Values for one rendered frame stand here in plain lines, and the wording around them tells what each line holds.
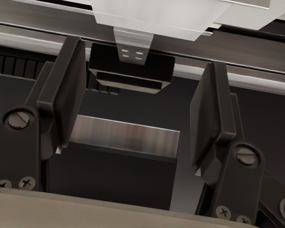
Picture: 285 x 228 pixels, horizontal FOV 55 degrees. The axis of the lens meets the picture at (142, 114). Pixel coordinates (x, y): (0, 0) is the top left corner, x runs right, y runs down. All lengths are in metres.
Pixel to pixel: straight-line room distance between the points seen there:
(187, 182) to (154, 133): 0.55
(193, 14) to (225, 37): 0.29
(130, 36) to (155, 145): 0.10
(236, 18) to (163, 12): 0.05
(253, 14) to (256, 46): 0.30
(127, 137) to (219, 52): 0.29
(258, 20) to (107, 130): 0.13
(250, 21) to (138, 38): 0.10
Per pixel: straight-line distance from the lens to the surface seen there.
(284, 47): 0.51
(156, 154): 0.21
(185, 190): 0.75
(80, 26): 0.46
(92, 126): 0.21
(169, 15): 0.20
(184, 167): 0.74
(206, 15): 0.19
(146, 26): 0.23
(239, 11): 0.19
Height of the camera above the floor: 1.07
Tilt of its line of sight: level
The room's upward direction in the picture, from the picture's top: 171 degrees counter-clockwise
